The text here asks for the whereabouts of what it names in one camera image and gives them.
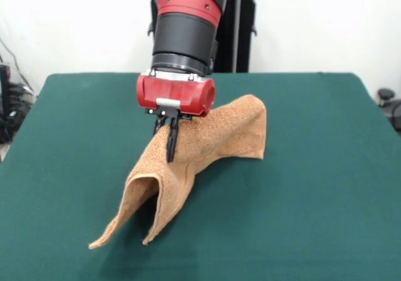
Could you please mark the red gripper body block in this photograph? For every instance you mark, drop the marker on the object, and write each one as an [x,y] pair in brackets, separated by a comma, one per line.
[169,89]

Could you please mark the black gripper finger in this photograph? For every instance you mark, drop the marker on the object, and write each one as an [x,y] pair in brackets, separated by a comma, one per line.
[173,136]
[159,122]

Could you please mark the tan terry towel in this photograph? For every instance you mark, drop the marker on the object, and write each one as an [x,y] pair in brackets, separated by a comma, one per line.
[219,136]

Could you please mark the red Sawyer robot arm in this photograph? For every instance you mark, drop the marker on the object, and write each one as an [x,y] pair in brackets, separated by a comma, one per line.
[188,27]

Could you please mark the dark green table cloth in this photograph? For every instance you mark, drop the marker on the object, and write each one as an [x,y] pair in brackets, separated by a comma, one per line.
[78,136]

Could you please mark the grey office chair base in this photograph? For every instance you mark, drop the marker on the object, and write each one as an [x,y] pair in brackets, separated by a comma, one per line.
[387,94]

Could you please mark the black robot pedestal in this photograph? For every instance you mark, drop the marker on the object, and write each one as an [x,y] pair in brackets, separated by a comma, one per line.
[228,42]

